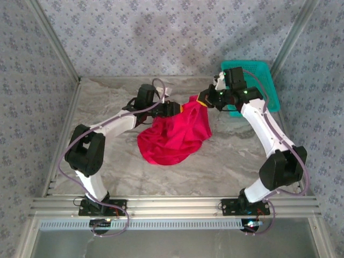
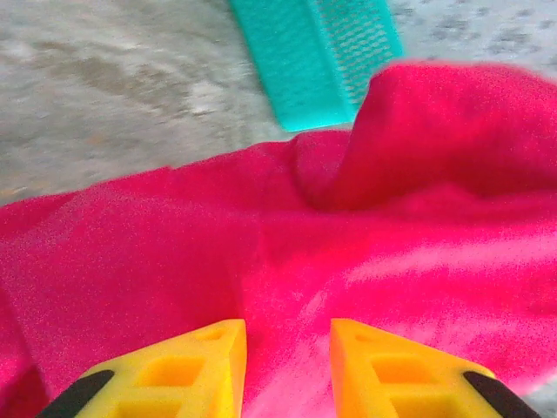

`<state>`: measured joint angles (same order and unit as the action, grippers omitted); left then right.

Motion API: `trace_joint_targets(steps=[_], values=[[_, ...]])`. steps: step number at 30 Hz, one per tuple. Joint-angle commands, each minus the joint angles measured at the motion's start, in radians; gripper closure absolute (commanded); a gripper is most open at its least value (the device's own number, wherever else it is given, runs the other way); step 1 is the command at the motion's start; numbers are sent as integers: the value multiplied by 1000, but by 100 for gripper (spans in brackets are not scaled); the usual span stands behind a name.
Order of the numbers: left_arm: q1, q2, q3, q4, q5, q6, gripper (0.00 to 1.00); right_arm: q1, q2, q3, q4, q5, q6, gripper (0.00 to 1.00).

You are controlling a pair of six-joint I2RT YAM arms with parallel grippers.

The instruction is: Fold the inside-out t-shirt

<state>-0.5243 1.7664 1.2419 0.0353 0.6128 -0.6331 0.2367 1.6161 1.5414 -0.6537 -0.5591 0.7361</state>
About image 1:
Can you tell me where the aluminium frame rail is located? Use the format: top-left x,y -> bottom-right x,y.
28,195 -> 322,219

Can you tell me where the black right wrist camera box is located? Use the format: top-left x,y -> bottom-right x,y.
224,67 -> 246,90

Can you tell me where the teal plastic basket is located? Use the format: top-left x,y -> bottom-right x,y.
220,60 -> 281,118

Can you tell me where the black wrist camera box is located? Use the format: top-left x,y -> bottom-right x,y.
224,67 -> 246,90
137,84 -> 157,108

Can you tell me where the circuit board with lit LEDs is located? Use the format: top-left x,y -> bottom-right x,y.
241,219 -> 264,234

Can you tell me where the red t-shirt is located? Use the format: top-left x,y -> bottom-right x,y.
137,94 -> 213,166

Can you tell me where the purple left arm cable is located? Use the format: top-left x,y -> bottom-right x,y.
58,77 -> 166,238

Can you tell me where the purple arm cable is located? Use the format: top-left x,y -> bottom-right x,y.
58,77 -> 166,238
241,68 -> 310,237

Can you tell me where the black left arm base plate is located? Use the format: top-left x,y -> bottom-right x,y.
78,199 -> 127,217

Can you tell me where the aluminium corner post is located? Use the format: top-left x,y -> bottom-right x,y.
270,0 -> 320,78
26,0 -> 82,81

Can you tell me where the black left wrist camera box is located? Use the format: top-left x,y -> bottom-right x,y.
137,84 -> 157,108

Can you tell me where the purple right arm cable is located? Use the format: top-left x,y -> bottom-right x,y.
241,68 -> 310,237

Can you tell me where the black circuit board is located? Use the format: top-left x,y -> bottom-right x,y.
89,218 -> 113,229

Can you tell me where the white right camera bracket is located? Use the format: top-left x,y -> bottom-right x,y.
213,74 -> 226,91

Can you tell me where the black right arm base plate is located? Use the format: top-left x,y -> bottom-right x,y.
220,198 -> 271,217

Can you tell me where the grey slotted cable duct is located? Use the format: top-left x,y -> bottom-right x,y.
39,218 -> 244,231

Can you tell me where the grey metal panel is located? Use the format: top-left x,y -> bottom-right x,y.
16,217 -> 333,258

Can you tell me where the white left camera bracket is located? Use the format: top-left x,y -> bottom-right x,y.
157,85 -> 173,99

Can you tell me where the white camera bracket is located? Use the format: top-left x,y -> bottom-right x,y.
213,74 -> 226,91
157,85 -> 173,99

